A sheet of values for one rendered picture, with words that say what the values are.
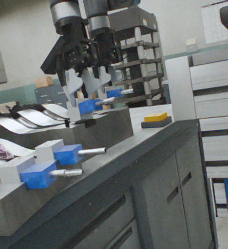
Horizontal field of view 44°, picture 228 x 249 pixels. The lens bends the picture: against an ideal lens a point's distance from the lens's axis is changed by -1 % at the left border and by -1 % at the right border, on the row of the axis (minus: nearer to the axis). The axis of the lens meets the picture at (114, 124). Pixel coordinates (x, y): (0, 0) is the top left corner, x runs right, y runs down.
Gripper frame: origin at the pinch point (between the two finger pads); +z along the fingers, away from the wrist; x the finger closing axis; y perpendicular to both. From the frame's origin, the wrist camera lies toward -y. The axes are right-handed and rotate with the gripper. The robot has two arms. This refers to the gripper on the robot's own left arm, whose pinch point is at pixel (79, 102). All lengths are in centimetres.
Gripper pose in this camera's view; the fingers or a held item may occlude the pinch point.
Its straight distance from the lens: 73.2
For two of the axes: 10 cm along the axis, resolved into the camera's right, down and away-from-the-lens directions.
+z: 2.2, 9.7, -0.4
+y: 7.8, -2.0, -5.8
